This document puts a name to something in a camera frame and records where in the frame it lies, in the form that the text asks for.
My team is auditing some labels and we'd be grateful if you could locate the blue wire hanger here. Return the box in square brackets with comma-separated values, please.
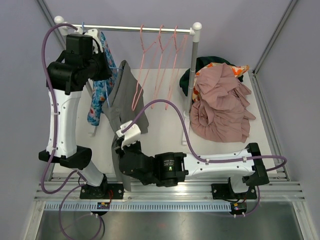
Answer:
[105, 66, 123, 107]
[81, 21, 86, 35]

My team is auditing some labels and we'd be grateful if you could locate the blue floral garment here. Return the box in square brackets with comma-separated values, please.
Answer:
[87, 32, 116, 127]

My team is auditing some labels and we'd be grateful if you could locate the grey skirt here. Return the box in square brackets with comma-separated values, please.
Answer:
[102, 60, 149, 192]

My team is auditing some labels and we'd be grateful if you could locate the pink hanger of floral skirt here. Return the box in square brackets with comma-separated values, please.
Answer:
[152, 24, 173, 100]

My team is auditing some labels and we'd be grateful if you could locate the pink pleated skirt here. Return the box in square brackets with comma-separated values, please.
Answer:
[190, 63, 256, 143]

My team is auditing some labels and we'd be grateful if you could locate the dark green plaid skirt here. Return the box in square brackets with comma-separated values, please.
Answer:
[179, 56, 234, 97]

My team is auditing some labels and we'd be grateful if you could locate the orange floral skirt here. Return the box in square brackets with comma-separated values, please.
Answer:
[192, 62, 250, 103]

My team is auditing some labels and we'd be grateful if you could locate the pink wire hanger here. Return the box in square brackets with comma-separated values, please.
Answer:
[166, 25, 188, 101]

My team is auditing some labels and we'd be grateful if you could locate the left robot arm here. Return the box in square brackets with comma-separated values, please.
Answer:
[38, 33, 112, 199]

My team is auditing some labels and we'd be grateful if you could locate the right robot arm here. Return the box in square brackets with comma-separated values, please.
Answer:
[114, 140, 270, 199]

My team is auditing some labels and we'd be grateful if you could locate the silver clothes rack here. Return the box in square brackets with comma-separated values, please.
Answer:
[54, 15, 202, 145]

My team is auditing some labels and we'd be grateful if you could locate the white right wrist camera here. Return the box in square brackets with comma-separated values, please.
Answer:
[116, 120, 141, 150]

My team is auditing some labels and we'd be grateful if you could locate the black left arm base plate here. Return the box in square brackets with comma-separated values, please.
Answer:
[79, 183, 124, 200]

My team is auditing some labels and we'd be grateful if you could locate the white slotted cable duct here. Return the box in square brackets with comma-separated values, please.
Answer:
[44, 201, 231, 212]

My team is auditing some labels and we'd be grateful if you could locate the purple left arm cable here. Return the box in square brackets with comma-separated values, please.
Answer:
[39, 23, 105, 238]

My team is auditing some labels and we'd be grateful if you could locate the aluminium frame post left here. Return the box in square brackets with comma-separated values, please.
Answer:
[35, 0, 66, 50]

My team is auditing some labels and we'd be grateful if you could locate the aluminium frame post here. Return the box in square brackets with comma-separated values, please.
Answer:
[251, 0, 301, 76]
[35, 0, 66, 50]

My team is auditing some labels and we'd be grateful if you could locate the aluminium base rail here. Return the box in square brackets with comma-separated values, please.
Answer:
[34, 174, 305, 202]

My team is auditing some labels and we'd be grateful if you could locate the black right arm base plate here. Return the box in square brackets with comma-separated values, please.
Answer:
[211, 183, 258, 201]

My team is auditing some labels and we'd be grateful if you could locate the aluminium frame post right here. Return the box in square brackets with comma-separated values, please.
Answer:
[251, 0, 301, 76]

